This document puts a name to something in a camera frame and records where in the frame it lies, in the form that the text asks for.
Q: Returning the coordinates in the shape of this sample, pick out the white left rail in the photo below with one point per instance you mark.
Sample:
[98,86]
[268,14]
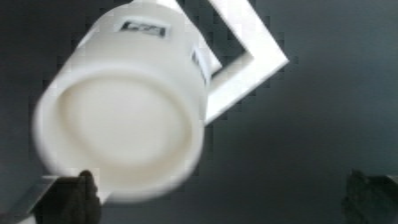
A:
[245,25]

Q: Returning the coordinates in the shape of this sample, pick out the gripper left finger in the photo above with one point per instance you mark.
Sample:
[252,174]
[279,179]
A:
[60,202]

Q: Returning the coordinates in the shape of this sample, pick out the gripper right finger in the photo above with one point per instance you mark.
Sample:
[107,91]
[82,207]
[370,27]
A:
[370,201]

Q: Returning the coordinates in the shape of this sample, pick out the white lamp shade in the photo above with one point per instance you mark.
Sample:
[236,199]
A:
[121,112]

